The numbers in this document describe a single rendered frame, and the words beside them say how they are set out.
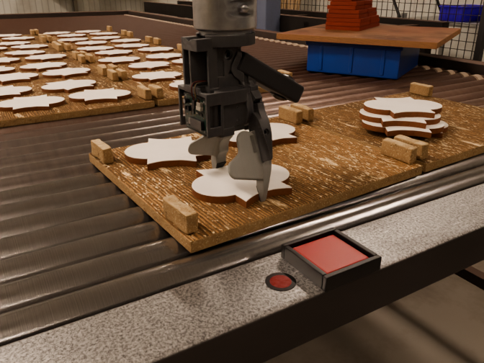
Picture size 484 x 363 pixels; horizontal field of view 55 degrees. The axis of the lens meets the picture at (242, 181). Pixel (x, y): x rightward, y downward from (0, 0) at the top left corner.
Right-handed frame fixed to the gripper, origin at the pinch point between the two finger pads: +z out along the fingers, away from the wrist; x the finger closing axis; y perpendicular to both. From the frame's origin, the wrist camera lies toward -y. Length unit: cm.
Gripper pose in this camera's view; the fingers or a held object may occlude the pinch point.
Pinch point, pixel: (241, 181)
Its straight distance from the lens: 65.0
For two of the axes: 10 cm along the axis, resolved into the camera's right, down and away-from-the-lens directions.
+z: 0.1, 9.2, 4.0
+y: -8.2, 2.4, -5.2
